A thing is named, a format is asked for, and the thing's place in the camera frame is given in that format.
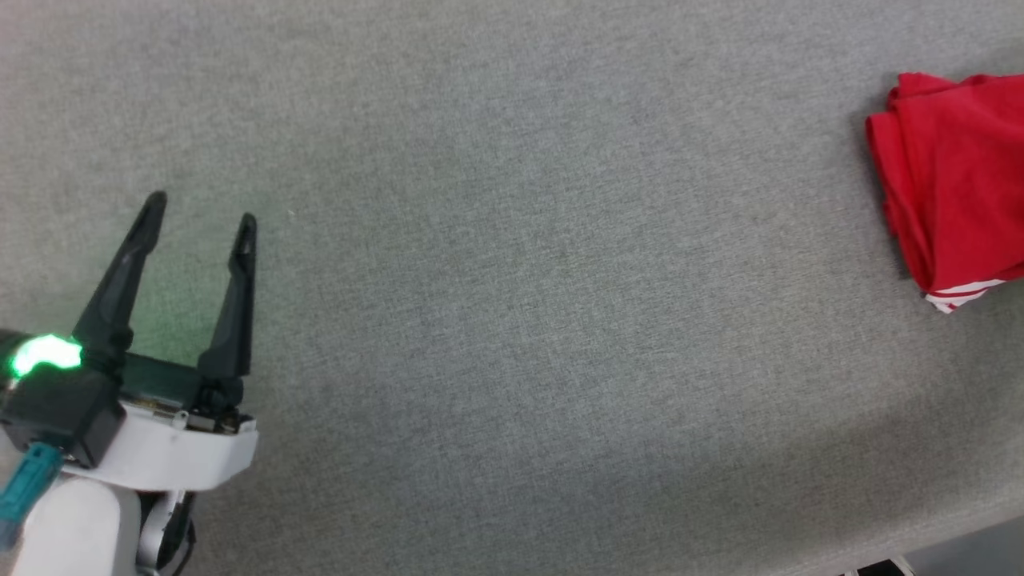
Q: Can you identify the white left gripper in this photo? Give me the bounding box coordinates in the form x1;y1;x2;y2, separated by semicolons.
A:
6;190;260;492

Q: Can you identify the red Bulls basketball jersey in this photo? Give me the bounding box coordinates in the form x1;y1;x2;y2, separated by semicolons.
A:
866;72;1024;314

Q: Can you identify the grey fabric sofa cushion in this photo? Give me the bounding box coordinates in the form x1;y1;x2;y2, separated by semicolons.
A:
0;0;1024;576

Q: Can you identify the teal left camera connector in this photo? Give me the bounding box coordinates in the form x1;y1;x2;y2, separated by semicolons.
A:
0;442;63;553

